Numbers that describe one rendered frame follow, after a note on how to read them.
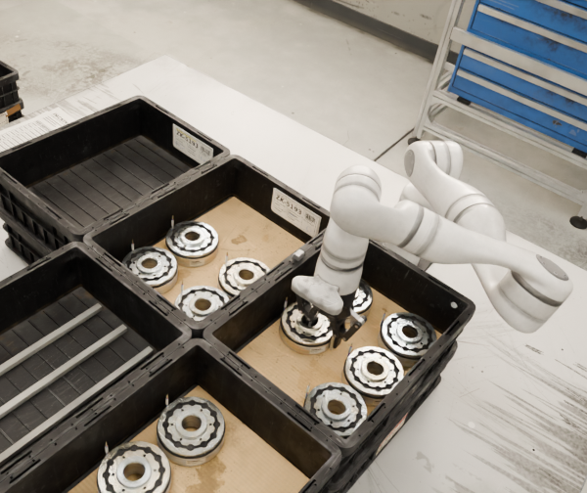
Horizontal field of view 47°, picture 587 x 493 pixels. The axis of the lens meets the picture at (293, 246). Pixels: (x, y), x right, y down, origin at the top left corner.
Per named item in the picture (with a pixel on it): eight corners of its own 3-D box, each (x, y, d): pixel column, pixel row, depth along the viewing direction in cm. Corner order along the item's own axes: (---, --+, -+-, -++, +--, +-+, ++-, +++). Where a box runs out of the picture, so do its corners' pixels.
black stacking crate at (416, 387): (336, 265, 138) (345, 224, 130) (459, 346, 126) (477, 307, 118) (197, 378, 114) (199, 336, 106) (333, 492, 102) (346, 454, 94)
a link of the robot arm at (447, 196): (456, 203, 115) (506, 202, 117) (405, 132, 137) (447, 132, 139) (443, 246, 121) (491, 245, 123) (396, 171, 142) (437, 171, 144)
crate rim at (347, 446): (343, 230, 132) (345, 221, 130) (475, 313, 120) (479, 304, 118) (197, 342, 107) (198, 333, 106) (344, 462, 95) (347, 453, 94)
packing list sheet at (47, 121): (53, 105, 186) (53, 104, 186) (112, 140, 178) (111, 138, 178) (-55, 154, 165) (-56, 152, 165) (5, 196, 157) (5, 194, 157)
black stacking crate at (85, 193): (142, 136, 162) (140, 95, 154) (230, 195, 150) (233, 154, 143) (-7, 206, 138) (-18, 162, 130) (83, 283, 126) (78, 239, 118)
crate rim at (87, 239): (234, 160, 144) (234, 152, 142) (343, 230, 132) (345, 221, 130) (79, 247, 119) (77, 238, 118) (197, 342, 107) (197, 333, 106)
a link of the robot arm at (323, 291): (288, 290, 106) (293, 262, 102) (326, 253, 113) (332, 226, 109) (335, 319, 103) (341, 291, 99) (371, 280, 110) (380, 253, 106)
